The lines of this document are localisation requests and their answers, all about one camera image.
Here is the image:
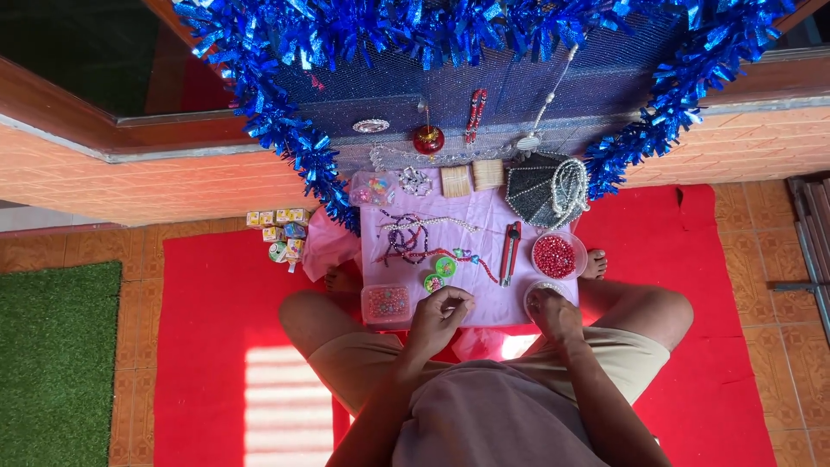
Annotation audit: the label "bundle of wooden sticks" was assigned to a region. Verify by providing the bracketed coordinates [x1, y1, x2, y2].
[471, 160, 505, 192]
[440, 165, 472, 198]

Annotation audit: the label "clear bowl of red beads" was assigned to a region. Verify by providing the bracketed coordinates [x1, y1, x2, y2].
[531, 231, 588, 281]

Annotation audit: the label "grey metal rack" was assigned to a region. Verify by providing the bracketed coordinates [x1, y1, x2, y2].
[773, 174, 830, 345]

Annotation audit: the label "crystal bead chain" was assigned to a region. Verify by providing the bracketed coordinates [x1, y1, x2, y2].
[368, 143, 520, 171]

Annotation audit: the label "purple bead strands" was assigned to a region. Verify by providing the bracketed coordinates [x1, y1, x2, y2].
[379, 209, 432, 267]

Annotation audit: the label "red bead strand with charms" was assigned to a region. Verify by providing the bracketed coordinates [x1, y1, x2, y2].
[373, 246, 500, 285]

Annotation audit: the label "white pearl necklace bundle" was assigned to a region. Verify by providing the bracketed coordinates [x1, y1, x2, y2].
[550, 157, 591, 228]

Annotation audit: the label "pink plastic bag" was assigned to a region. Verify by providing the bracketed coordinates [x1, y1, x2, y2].
[301, 206, 364, 283]

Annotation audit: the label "blue mesh display board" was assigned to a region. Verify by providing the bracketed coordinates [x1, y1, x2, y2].
[269, 13, 678, 171]

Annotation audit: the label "person's left hand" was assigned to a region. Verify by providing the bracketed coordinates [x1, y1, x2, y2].
[406, 286, 476, 361]

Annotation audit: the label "red floor mat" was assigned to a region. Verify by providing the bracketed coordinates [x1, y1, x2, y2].
[153, 184, 778, 467]

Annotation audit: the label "pink table cloth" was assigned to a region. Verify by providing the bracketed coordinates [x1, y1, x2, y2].
[358, 167, 581, 328]

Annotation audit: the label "silver bead ornament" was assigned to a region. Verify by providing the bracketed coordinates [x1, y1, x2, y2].
[398, 166, 434, 197]

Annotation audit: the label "red utility knife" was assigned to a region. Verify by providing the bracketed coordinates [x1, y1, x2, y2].
[498, 221, 523, 288]

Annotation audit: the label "person's right hand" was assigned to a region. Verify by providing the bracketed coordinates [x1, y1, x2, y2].
[527, 289, 584, 345]

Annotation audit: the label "grey beaded purse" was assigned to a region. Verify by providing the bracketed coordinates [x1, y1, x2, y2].
[504, 151, 587, 229]

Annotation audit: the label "red ornament ball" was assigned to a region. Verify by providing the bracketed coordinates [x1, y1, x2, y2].
[414, 100, 446, 157]

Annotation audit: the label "clear box of pink beads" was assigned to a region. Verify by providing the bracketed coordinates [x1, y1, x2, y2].
[361, 284, 412, 325]

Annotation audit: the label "clear bowl of white beads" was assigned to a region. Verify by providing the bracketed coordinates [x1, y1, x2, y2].
[523, 279, 576, 322]

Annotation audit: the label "green artificial grass mat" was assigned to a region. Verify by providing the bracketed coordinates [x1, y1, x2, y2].
[0, 261, 123, 467]

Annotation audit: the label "white pearl hanging strand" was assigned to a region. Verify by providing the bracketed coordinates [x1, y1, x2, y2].
[517, 44, 580, 152]

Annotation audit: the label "pile of small colourful boxes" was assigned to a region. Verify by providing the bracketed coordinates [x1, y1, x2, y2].
[245, 208, 313, 274]

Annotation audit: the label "blue tinsel garland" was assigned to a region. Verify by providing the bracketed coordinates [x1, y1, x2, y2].
[172, 0, 795, 236]

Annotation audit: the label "red bead bracelet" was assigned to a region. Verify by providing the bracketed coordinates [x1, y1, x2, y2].
[464, 89, 488, 145]

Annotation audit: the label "clear bag of colourful beads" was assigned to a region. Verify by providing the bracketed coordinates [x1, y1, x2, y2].
[349, 171, 397, 208]

